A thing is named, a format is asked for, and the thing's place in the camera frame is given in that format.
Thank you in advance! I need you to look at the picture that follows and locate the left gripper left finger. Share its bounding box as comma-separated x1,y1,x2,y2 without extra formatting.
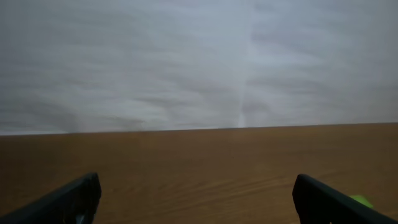
0,172,103,224

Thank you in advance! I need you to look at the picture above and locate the green cube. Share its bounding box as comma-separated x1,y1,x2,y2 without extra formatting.
348,195,374,210

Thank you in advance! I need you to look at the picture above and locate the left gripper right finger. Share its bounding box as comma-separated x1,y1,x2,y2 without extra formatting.
292,173,398,224

